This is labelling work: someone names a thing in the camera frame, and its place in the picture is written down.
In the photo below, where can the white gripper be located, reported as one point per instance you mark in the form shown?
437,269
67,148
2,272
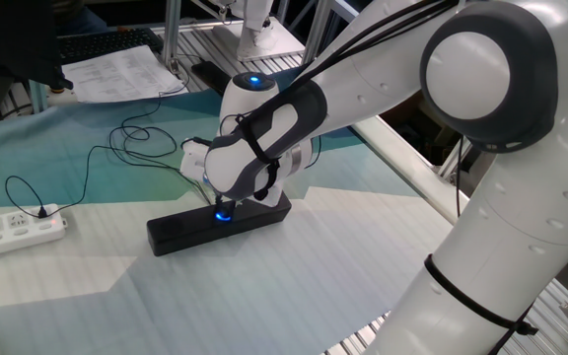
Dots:
192,160

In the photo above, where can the black speaker bar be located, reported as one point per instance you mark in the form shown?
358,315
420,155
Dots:
185,234

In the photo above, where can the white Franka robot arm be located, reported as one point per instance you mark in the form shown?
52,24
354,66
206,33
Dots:
511,222

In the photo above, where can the teal and white tablecloth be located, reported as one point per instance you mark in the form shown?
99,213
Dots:
264,296

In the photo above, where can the black flat device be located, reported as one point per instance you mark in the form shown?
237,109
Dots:
207,74

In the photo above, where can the printed white paper sheet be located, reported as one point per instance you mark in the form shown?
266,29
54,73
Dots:
116,74

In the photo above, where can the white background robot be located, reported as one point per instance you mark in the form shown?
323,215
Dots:
257,24

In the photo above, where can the black keyboard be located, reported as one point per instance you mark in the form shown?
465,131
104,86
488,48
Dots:
101,44

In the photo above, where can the white power strip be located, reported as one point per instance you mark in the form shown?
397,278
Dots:
13,232

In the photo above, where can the black monitor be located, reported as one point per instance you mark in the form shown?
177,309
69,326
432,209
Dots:
8,39

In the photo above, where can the aluminium frame post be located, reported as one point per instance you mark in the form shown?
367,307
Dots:
171,29
321,24

